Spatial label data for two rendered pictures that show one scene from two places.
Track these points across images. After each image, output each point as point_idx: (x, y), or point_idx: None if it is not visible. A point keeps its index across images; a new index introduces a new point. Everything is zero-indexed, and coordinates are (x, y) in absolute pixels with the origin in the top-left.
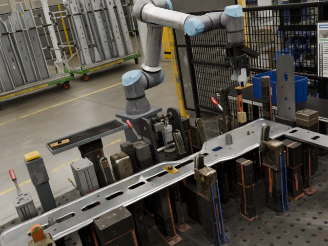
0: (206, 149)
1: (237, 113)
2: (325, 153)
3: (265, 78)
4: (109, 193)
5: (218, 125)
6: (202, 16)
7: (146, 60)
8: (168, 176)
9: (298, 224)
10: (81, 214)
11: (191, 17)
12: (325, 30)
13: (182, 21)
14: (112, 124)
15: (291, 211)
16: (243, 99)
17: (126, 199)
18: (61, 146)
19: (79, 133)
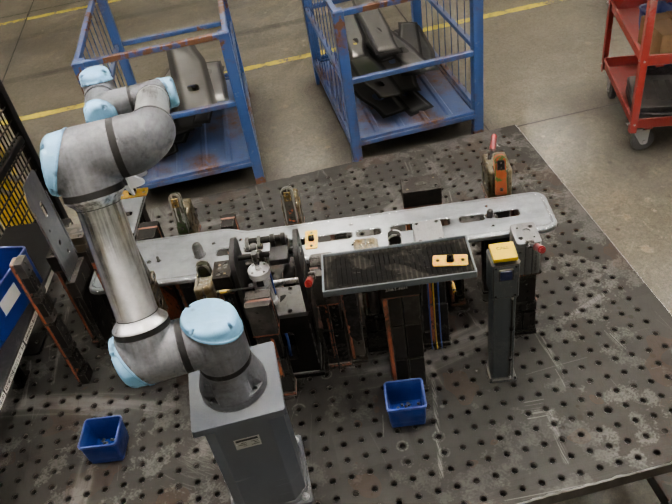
0: None
1: None
2: (36, 333)
3: (25, 256)
4: (407, 232)
5: (157, 300)
6: (138, 83)
7: (152, 296)
8: (324, 229)
9: (220, 254)
10: (452, 214)
11: (155, 83)
12: None
13: (166, 93)
14: (339, 275)
15: None
16: (14, 364)
17: (392, 214)
18: (449, 248)
19: (407, 277)
